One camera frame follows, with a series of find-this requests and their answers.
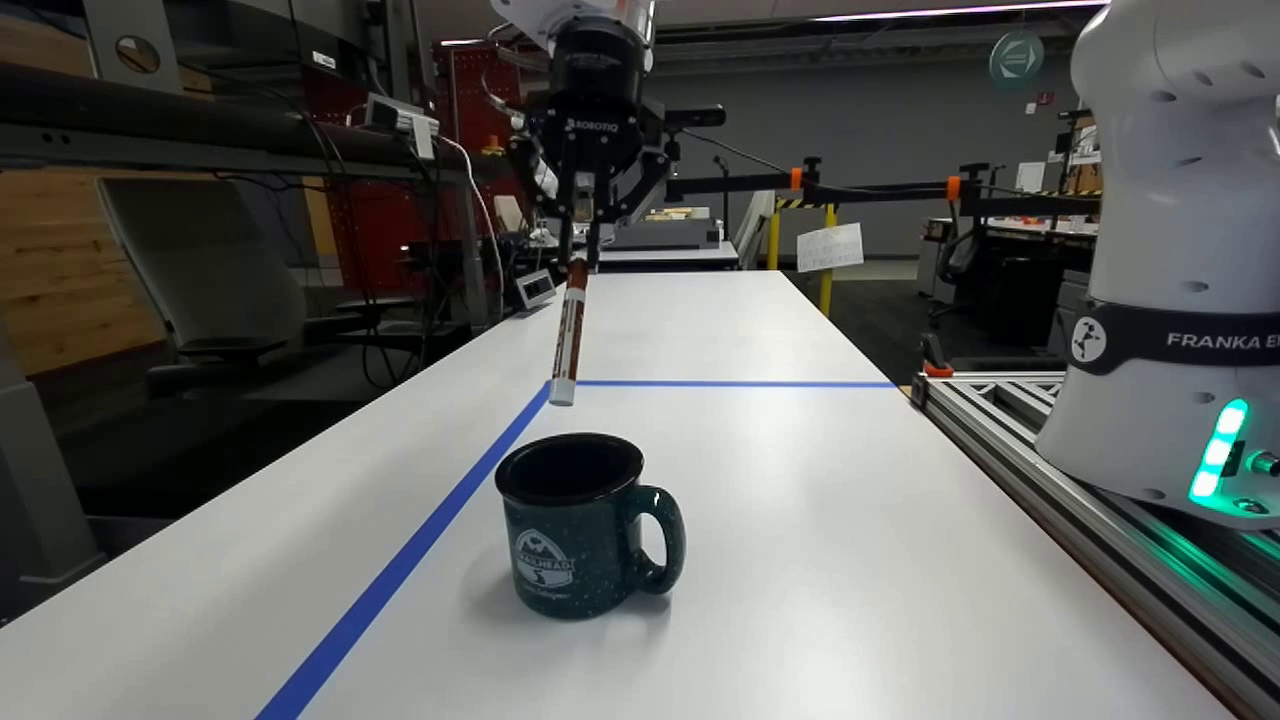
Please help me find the grey metal box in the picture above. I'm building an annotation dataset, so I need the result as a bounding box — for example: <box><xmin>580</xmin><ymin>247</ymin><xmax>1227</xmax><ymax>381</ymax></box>
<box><xmin>97</xmin><ymin>170</ymin><xmax>311</xmax><ymax>359</ymax></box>

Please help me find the white paper sign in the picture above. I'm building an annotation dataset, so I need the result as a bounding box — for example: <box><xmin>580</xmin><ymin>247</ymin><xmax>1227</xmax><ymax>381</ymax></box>
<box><xmin>792</xmin><ymin>220</ymin><xmax>870</xmax><ymax>281</ymax></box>

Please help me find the round wall mirror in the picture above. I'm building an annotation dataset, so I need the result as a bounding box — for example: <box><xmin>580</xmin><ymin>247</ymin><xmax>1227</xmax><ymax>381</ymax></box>
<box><xmin>983</xmin><ymin>29</ymin><xmax>1049</xmax><ymax>86</ymax></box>

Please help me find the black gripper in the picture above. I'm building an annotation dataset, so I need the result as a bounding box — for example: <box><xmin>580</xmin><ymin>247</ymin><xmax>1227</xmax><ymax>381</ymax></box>
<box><xmin>528</xmin><ymin>12</ymin><xmax>671</xmax><ymax>268</ymax></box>

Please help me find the long blue tape strip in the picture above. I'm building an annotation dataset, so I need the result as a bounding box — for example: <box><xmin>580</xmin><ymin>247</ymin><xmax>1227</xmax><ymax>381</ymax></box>
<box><xmin>251</xmin><ymin>381</ymin><xmax>557</xmax><ymax>720</ymax></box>

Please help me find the dark green ceramic mug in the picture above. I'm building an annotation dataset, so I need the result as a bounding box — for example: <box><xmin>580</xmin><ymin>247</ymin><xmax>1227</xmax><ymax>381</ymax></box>
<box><xmin>493</xmin><ymin>428</ymin><xmax>687</xmax><ymax>625</ymax></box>

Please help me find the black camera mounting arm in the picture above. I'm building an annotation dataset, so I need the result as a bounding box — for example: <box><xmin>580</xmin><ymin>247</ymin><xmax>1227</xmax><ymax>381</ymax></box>
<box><xmin>663</xmin><ymin>150</ymin><xmax>1114</xmax><ymax>220</ymax></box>

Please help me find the red machine cabinet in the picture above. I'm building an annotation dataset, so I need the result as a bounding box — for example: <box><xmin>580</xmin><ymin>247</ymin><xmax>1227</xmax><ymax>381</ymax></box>
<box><xmin>300</xmin><ymin>34</ymin><xmax>540</xmax><ymax>303</ymax></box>

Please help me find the yellow post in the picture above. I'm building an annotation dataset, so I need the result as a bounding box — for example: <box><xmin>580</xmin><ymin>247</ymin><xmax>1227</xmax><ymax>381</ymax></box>
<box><xmin>759</xmin><ymin>197</ymin><xmax>788</xmax><ymax>270</ymax></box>
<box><xmin>815</xmin><ymin>197</ymin><xmax>843</xmax><ymax>318</ymax></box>

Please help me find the black stereo camera bar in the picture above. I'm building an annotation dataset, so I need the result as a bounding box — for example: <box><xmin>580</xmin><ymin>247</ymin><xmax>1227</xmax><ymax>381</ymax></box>
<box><xmin>662</xmin><ymin>103</ymin><xmax>734</xmax><ymax>137</ymax></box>

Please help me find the marker with red cap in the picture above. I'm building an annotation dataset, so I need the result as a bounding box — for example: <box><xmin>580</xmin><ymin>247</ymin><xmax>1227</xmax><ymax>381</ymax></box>
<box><xmin>550</xmin><ymin>254</ymin><xmax>592</xmax><ymax>406</ymax></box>

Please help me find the white power strip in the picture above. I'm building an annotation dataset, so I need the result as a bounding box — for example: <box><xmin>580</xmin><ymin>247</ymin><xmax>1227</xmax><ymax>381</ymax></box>
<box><xmin>360</xmin><ymin>86</ymin><xmax>445</xmax><ymax>163</ymax></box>

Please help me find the aluminium extrusion base frame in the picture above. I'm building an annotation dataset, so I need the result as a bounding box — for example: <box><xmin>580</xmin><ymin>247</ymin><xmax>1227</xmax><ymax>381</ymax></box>
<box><xmin>909</xmin><ymin>369</ymin><xmax>1280</xmax><ymax>720</ymax></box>

